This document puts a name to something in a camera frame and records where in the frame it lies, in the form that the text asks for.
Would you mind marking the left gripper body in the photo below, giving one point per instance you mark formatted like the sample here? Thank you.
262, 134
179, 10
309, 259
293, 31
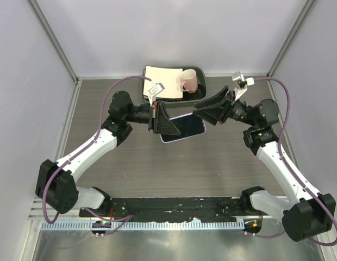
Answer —
153, 117

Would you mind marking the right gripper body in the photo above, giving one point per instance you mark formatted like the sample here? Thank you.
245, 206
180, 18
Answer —
231, 98

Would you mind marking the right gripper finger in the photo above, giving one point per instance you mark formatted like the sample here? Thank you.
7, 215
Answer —
215, 98
212, 114

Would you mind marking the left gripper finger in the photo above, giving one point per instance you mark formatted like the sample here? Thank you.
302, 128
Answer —
165, 126
162, 111

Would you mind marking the phone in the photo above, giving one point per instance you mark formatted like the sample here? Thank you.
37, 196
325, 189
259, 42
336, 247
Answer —
189, 125

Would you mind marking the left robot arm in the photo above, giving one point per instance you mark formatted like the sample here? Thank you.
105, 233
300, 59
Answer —
56, 184

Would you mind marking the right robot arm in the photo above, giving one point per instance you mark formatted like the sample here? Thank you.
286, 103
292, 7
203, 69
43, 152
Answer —
305, 212

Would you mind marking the dark green tray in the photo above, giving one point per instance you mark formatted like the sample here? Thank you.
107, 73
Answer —
187, 97

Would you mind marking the cream notebook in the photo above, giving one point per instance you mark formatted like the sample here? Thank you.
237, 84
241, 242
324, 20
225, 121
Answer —
169, 78

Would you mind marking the pink mug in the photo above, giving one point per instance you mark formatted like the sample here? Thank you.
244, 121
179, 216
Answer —
188, 80

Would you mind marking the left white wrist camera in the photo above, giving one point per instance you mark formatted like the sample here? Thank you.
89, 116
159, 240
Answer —
153, 91

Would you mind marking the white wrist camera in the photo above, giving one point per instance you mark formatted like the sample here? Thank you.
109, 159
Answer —
153, 91
241, 84

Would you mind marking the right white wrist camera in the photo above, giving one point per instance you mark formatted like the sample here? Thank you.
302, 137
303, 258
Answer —
241, 84

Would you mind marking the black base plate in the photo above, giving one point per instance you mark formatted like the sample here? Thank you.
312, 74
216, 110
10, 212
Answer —
176, 209

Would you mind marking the slotted cable duct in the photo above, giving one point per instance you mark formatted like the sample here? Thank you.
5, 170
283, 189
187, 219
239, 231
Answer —
80, 225

